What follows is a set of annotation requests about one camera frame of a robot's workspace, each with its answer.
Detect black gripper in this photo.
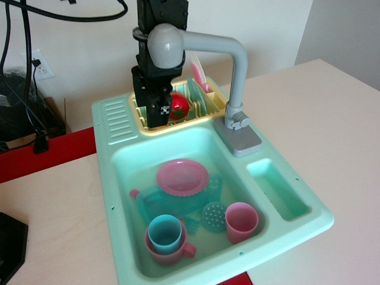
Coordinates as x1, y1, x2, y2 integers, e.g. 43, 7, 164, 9
131, 27, 185, 128

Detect grey toy faucet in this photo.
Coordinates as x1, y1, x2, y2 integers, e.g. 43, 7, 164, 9
147, 23, 262, 157

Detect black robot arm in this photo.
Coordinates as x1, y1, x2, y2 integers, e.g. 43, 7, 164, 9
131, 1, 188, 128

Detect red toy tomato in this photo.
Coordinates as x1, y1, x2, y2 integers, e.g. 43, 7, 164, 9
170, 93, 190, 121

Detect teal plate in rack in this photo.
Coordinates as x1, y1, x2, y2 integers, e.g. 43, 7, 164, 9
187, 77, 207, 116

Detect yellow dish rack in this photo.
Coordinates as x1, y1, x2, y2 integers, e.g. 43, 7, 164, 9
128, 79, 227, 136

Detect pink white toy utensils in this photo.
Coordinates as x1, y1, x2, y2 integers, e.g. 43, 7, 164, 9
190, 53, 211, 93

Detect pink scalloped plate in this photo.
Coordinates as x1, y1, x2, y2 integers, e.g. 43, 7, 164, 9
156, 159, 209, 197

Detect teal toy tray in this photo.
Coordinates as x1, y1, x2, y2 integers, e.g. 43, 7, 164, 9
129, 186, 211, 223

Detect teal smiley spatula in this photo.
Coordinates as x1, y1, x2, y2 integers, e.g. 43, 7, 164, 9
205, 173, 223, 202

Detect mint green toy sink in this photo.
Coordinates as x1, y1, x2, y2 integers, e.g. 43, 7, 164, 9
92, 93, 334, 284

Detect black plug on table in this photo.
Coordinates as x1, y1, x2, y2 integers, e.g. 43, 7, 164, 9
33, 136, 49, 154

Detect teal slotted spoon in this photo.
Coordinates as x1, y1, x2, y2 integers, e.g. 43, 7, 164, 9
201, 202, 226, 233

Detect teal toy fork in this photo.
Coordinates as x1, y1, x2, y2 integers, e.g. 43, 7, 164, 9
180, 212, 201, 235

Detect blue toy cup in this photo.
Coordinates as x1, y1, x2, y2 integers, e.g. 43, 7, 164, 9
147, 214, 182, 255

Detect pink toy cup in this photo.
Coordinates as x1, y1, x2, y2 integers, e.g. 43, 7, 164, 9
225, 202, 259, 244

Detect pink toy mug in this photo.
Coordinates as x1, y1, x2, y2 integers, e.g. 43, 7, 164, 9
144, 220, 197, 266

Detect black box lower left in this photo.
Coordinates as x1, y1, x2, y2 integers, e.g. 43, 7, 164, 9
1, 212, 29, 284

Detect white wall outlet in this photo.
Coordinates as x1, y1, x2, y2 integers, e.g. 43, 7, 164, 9
30, 49, 55, 81

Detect black cable bundle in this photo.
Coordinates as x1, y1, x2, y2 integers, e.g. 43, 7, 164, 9
0, 0, 129, 149

